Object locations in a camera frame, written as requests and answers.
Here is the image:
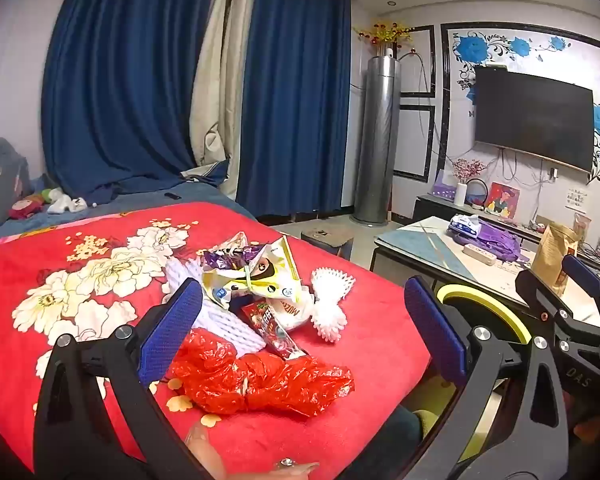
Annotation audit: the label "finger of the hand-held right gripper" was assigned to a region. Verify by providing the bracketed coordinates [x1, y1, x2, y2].
[562, 254, 600, 333]
[514, 269, 581, 342]

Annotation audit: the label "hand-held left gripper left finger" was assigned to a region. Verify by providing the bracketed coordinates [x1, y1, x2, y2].
[32, 277, 204, 480]

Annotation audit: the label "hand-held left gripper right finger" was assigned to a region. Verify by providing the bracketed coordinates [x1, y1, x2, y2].
[404, 276, 571, 480]

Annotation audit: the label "large white foam fruit net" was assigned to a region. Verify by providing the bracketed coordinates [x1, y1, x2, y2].
[162, 255, 281, 361]

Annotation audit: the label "yellow trash bin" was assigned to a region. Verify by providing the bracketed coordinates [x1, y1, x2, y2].
[436, 284, 533, 348]

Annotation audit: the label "purple snack wrapper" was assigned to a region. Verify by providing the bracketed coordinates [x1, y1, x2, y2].
[201, 231, 271, 277]

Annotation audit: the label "red snack packet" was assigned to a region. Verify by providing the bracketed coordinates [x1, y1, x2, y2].
[239, 300, 302, 361]

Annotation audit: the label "small white foam fruit net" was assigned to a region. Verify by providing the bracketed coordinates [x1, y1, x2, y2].
[310, 267, 356, 344]

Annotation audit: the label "red plastic bag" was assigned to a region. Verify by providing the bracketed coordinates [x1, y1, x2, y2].
[167, 329, 356, 418]

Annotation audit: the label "yellow white snack bag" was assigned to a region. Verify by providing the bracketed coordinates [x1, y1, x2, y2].
[202, 236, 303, 311]

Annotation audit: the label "white plastic bag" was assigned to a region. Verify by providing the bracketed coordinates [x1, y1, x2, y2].
[270, 290, 316, 333]

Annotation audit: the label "person's left hand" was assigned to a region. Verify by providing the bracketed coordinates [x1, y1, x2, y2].
[184, 420, 321, 480]

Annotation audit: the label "brown paper bag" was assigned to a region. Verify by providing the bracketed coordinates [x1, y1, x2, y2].
[531, 222, 579, 297]

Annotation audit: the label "clear snack packet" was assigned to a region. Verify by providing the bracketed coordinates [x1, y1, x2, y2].
[572, 212, 593, 243]

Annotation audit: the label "purple backpack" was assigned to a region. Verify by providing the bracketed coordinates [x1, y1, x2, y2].
[450, 217, 523, 262]

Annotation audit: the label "white power strip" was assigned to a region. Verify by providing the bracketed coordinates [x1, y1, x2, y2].
[462, 243, 498, 267]

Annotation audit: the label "blue white coffee table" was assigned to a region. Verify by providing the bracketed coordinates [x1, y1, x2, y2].
[370, 216, 600, 333]

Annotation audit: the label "yellow-green cloth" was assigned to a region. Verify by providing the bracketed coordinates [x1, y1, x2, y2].
[412, 380, 486, 466]

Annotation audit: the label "portrait painting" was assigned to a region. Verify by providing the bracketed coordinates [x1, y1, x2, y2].
[484, 181, 521, 219]

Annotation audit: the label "white blue tissue pack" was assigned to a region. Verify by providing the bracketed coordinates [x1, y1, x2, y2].
[447, 214, 483, 236]

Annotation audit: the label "dark teal cloth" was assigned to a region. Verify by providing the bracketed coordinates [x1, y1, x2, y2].
[367, 405, 426, 468]

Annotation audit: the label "dark television cabinet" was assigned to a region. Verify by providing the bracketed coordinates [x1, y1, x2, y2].
[412, 194, 600, 276]

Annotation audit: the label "white vase with pink flowers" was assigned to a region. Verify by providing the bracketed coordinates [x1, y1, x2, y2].
[447, 157, 487, 207]

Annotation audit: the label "purple box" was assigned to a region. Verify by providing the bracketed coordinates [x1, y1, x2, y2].
[432, 169, 456, 198]

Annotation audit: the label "red floral blanket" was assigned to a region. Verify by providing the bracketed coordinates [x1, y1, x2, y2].
[0, 201, 433, 476]

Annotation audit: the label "white plush toy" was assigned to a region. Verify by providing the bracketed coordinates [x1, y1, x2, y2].
[47, 189, 88, 215]

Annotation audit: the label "red plush toy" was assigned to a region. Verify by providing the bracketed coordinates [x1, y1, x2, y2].
[9, 199, 43, 220]

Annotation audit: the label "silver standing air conditioner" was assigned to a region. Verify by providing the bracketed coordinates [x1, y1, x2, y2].
[352, 50, 403, 224]

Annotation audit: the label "grey blue sofa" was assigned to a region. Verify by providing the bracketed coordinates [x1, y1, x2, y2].
[0, 137, 257, 251]

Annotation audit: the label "blue curtain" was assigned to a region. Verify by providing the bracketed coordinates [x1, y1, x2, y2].
[235, 0, 353, 216]
[40, 0, 231, 202]

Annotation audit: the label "beige curtain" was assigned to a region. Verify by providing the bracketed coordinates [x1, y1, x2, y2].
[189, 0, 261, 201]

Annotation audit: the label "yellow red artificial flowers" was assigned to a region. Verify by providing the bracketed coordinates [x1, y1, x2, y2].
[354, 20, 416, 56]

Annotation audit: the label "round sand art frame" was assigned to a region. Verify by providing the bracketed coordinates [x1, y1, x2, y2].
[465, 178, 490, 209]

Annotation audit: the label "hanging television cables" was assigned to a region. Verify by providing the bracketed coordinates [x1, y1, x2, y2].
[495, 147, 551, 186]

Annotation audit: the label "black wall television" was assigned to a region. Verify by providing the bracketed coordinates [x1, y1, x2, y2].
[472, 65, 595, 173]

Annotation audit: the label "blue flower wall decal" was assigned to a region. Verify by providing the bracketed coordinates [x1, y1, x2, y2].
[452, 30, 600, 186]

